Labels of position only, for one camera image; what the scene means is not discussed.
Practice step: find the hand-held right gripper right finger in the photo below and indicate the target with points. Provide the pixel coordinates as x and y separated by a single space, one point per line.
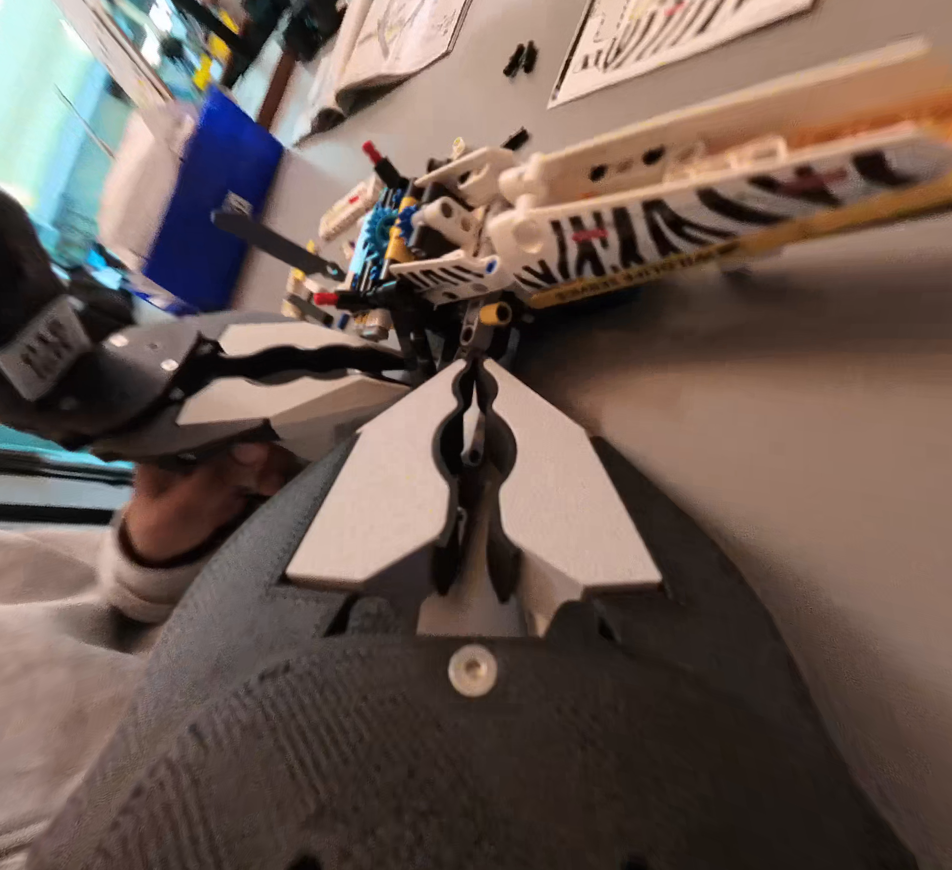
573 505

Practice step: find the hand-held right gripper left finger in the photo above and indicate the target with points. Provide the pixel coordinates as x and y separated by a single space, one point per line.
379 498

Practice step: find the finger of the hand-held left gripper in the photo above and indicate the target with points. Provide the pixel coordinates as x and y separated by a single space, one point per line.
297 405
297 338

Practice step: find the zebra striped lego helicopter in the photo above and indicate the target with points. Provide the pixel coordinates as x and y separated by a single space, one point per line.
632 238

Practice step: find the person's left forearm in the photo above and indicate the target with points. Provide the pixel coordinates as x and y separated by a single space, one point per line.
74 572

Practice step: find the black lego connector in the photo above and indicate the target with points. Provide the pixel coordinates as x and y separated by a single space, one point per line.
515 138

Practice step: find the black lego pin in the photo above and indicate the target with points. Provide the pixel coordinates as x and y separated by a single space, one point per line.
512 59
529 56

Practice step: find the person's left hand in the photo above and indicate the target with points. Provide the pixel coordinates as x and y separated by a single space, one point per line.
186 505

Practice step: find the blue storage bin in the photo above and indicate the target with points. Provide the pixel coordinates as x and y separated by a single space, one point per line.
216 201

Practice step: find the instruction booklet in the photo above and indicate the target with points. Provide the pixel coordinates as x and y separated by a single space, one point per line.
416 15

